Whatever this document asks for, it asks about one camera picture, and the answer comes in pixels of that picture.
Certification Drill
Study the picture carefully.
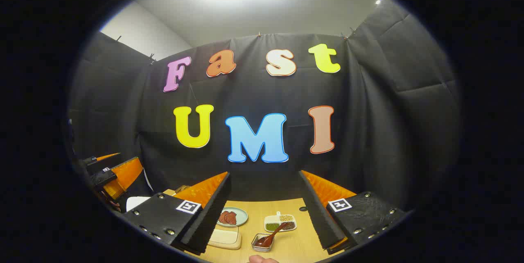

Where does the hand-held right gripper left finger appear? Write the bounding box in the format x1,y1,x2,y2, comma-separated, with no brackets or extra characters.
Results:
122,172,232,256

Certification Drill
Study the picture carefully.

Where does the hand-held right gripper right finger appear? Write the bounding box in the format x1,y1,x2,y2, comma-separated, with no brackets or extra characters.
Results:
298,170,407,255

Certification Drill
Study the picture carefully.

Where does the brown wooden spoon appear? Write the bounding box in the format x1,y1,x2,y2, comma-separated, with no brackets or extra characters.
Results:
257,222,288,248

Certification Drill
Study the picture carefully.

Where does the small glass chopstick holder dish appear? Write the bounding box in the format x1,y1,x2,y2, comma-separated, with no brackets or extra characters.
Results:
251,233,276,252

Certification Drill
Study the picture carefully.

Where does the beige cutting board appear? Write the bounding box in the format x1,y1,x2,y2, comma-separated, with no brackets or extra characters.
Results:
208,226,242,250

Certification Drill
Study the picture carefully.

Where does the pale green round plate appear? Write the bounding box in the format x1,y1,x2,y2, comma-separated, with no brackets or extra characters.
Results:
217,207,249,227

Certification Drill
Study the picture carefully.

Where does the white divided grain dish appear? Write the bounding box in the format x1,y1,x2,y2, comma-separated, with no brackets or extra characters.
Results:
264,212,297,233

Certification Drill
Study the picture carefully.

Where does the black backdrop cloth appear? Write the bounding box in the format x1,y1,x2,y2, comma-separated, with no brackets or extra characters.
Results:
68,0,463,214

